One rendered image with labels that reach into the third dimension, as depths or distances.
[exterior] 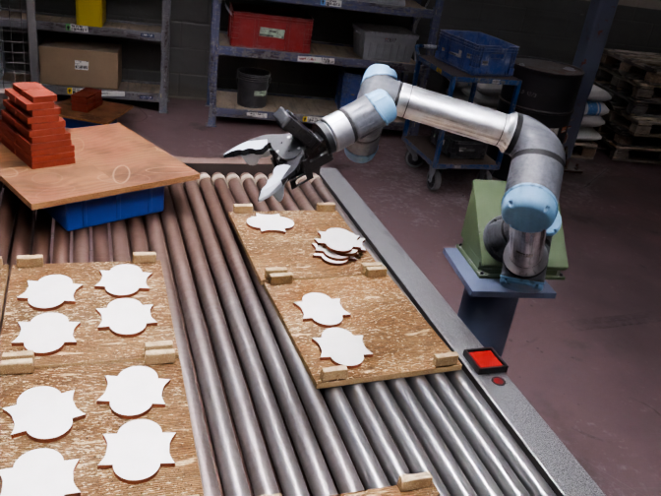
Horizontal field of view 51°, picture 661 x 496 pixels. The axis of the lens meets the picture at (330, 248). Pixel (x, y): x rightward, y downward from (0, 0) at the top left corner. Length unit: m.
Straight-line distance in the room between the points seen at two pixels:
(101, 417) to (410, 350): 0.68
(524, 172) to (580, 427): 1.79
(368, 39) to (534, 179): 4.51
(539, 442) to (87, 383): 0.90
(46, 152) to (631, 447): 2.46
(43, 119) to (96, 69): 4.06
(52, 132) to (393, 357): 1.15
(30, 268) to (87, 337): 0.33
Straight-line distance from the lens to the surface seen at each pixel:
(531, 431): 1.52
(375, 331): 1.64
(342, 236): 1.96
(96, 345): 1.53
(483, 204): 2.17
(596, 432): 3.17
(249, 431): 1.35
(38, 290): 1.71
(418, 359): 1.58
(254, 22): 5.78
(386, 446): 1.37
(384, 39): 6.00
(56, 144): 2.12
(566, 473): 1.45
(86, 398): 1.40
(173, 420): 1.34
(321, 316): 1.64
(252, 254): 1.89
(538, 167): 1.55
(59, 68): 6.18
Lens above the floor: 1.83
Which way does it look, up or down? 27 degrees down
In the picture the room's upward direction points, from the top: 8 degrees clockwise
